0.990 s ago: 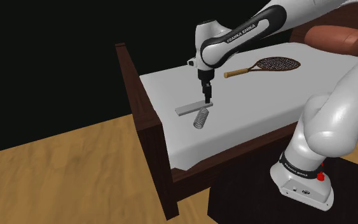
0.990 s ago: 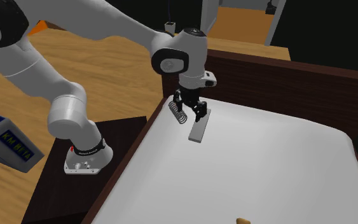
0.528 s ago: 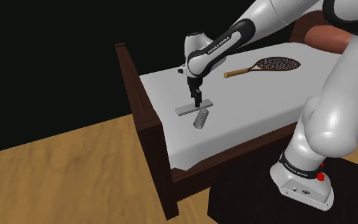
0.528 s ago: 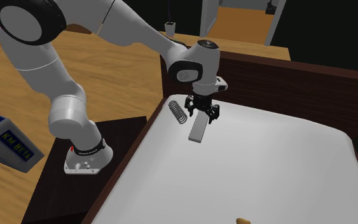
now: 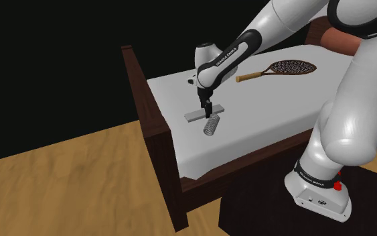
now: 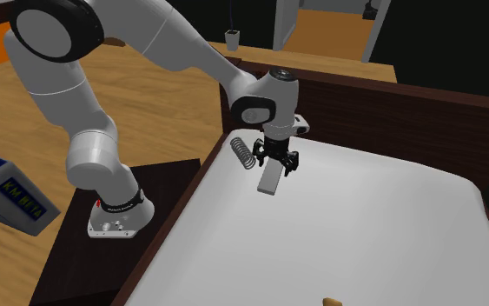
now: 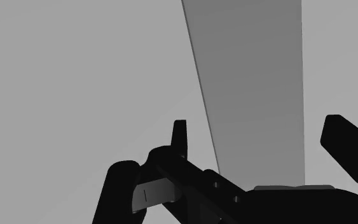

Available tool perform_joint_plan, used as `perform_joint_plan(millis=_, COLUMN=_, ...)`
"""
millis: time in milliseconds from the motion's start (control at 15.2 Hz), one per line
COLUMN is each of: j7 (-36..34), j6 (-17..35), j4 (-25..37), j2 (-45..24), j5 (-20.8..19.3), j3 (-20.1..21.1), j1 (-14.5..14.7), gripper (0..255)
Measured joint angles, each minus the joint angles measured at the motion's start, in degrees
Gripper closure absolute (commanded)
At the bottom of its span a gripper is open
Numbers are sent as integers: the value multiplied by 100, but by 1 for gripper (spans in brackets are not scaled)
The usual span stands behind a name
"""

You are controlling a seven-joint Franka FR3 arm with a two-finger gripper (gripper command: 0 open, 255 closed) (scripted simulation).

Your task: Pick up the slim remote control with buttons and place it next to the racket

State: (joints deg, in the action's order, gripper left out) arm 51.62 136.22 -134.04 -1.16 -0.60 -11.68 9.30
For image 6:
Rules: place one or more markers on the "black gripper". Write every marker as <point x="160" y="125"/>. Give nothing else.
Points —
<point x="276" y="147"/>

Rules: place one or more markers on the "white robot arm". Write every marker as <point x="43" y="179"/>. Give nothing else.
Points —
<point x="91" y="152"/>

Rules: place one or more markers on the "flat grey bar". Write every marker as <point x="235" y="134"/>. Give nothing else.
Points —
<point x="270" y="180"/>

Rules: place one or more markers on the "dark wooden bed white mattress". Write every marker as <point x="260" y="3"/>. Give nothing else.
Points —
<point x="333" y="241"/>

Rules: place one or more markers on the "small white pot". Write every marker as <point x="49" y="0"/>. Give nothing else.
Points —
<point x="232" y="40"/>

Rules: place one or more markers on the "small brown block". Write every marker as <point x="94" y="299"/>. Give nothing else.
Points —
<point x="332" y="302"/>

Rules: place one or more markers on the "dark robot stand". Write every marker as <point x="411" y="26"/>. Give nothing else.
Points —
<point x="79" y="271"/>

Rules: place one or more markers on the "grey printed box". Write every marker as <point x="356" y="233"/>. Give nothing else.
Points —
<point x="11" y="199"/>

